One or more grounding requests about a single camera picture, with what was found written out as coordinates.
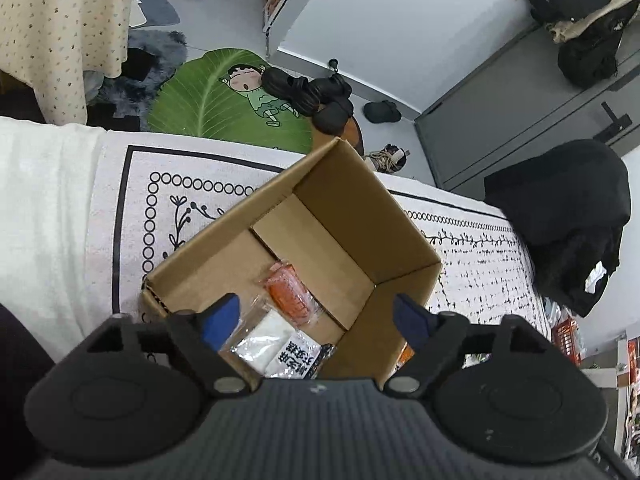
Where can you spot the clear plastic bags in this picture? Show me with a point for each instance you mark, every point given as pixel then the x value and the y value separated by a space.
pixel 552 312

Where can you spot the green leaf cartoon rug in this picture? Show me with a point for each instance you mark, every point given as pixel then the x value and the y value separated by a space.
pixel 200 95

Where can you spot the black door stopper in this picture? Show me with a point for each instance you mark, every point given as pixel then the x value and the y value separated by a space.
pixel 333 65

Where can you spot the white crumpled tissue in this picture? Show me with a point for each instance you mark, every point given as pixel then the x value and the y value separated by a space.
pixel 596 276

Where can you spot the grey-blue floor mat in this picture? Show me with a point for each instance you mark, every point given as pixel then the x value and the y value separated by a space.
pixel 160 10

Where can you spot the cream floral cloth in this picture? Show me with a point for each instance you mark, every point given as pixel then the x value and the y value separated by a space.
pixel 60 20

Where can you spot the white packet with black print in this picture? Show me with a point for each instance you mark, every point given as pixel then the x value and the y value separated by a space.
pixel 295 357

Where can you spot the beige garment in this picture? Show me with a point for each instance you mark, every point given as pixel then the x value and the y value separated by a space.
pixel 600 12

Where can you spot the red-orange plastic basket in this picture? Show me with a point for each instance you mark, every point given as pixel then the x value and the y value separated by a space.
pixel 566 337

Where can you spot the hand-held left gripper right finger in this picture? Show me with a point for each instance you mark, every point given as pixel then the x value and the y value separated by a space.
pixel 413 322

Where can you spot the brown cardboard box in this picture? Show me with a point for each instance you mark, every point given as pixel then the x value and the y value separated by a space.
pixel 360 220

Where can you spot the beige lace-up sneakers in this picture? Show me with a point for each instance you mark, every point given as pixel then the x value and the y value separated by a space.
pixel 389 158

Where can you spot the clear packet with white filling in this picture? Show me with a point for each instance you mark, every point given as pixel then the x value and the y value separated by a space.
pixel 257 341

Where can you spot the black hanging coat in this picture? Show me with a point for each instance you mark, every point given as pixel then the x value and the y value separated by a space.
pixel 565 210

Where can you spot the white shelf with packets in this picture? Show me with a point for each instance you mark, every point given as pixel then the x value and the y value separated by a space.
pixel 631 375

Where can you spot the black jacket pile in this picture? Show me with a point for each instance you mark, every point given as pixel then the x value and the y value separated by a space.
pixel 585 60

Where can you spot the grey metal cabinet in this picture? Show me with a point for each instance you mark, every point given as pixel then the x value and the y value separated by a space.
pixel 500 120

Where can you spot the plain white towel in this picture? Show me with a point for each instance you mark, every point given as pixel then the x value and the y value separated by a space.
pixel 45 210

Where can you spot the black slipper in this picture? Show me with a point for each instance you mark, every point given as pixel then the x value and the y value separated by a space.
pixel 382 111

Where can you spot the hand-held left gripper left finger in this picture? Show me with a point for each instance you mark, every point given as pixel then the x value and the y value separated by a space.
pixel 219 321

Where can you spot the dark fluffy rug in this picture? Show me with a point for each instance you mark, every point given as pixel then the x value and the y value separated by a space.
pixel 160 60

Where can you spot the small orange snack packet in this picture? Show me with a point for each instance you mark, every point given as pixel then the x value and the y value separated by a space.
pixel 406 355

